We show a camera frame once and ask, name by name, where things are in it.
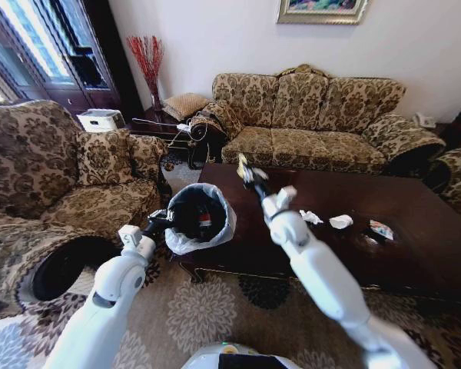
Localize floral armchair with cushion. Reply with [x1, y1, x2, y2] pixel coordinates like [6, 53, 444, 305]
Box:
[0, 98, 171, 321]

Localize gold framed painting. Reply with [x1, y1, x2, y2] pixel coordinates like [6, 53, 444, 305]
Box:
[275, 0, 370, 26]

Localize woven brown cushion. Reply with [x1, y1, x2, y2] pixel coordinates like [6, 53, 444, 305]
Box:
[161, 92, 213, 119]

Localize floral three-seat sofa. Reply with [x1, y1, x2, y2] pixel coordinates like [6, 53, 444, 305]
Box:
[210, 64, 447, 178]

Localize white robot front shell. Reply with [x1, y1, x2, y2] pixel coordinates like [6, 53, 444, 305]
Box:
[180, 339, 305, 369]

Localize colourful snack wrapper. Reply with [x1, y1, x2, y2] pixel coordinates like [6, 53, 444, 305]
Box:
[369, 218, 395, 241]

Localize black trash bin white liner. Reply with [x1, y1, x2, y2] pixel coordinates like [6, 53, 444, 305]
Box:
[164, 182, 238, 256]

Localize floral square cushion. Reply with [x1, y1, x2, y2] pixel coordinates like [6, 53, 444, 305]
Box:
[75, 128, 136, 188]

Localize dark wooden side table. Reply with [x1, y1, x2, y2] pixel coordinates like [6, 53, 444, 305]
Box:
[124, 107, 201, 170]

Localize red decorative branches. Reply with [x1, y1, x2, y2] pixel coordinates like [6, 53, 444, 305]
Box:
[126, 35, 165, 95]

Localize dark glass vase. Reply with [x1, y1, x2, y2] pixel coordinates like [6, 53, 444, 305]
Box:
[149, 81, 164, 113]

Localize floral patterned rug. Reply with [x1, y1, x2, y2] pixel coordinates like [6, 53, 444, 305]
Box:
[0, 161, 461, 369]

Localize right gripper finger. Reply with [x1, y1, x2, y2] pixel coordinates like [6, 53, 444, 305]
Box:
[240, 164, 256, 190]
[252, 166, 270, 186]

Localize white cable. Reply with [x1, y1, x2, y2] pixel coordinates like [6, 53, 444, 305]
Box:
[167, 121, 195, 148]

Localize crumpled white paper ball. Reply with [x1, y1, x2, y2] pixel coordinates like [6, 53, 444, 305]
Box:
[328, 214, 355, 231]

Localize white plastic box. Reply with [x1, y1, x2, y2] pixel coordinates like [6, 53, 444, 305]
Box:
[75, 108, 126, 134]

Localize crumpled white tissue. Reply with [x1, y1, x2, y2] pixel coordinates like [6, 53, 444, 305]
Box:
[299, 209, 325, 225]

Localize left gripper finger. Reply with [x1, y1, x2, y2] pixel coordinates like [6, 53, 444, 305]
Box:
[149, 208, 177, 224]

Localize dark wooden glass cabinet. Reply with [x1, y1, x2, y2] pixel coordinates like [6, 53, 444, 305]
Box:
[0, 0, 144, 117]

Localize dark wooden coffee table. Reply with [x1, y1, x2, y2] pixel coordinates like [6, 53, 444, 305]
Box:
[170, 161, 461, 305]

